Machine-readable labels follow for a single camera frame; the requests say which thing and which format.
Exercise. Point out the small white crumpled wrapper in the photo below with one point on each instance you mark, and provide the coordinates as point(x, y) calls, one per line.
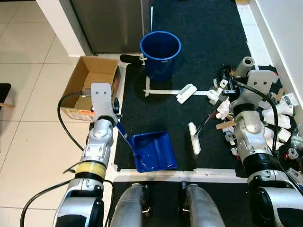
point(283, 135)

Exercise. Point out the black slipper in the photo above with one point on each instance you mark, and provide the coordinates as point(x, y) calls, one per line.
point(128, 58)

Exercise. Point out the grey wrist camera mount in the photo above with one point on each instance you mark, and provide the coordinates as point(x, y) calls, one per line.
point(102, 97)
point(258, 85)

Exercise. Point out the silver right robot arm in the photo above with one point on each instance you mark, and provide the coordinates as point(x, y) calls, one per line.
point(248, 130)

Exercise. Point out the grey metal door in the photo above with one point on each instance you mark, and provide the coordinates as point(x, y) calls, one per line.
point(109, 23)

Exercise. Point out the blue plastic bucket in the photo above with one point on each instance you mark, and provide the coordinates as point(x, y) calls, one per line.
point(161, 66)

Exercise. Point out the thin white tape strip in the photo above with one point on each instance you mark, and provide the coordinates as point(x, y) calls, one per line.
point(161, 91)

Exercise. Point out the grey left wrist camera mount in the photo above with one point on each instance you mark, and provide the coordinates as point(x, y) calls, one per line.
point(102, 97)

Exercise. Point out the white crumpled plastic bag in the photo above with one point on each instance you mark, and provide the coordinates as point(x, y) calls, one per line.
point(214, 94)

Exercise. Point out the blue plastic dustpan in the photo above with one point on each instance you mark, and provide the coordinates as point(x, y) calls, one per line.
point(154, 151)

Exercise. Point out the yellow container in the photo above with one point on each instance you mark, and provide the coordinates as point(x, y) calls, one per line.
point(242, 1)

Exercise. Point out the silver right robot leg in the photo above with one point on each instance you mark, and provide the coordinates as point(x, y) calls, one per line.
point(199, 208)

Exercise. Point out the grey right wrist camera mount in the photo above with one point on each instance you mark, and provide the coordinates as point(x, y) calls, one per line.
point(258, 85)

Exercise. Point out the open brown cardboard box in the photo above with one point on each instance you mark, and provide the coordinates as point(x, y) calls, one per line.
point(102, 66)

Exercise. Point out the silver robot leg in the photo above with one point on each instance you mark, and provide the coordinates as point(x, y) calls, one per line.
point(130, 208)
point(199, 208)

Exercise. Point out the white plastic block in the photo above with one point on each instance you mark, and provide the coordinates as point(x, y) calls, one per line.
point(186, 93)

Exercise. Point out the black furniture piece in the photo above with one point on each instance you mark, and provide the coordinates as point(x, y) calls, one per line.
point(4, 94)

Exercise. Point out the wide white floor tape band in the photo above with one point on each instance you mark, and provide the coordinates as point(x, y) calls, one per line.
point(189, 175)

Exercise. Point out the grey cardboard roll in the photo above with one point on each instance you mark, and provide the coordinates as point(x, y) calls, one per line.
point(245, 66)

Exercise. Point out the brown cardboard strip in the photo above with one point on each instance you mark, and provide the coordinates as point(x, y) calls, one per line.
point(225, 125)

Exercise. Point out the silver left robot leg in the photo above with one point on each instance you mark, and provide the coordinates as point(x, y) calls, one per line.
point(130, 208)

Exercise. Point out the white crumpled paper bag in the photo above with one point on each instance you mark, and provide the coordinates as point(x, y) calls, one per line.
point(277, 113)

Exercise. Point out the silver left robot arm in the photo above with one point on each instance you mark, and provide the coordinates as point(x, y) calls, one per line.
point(97, 146)

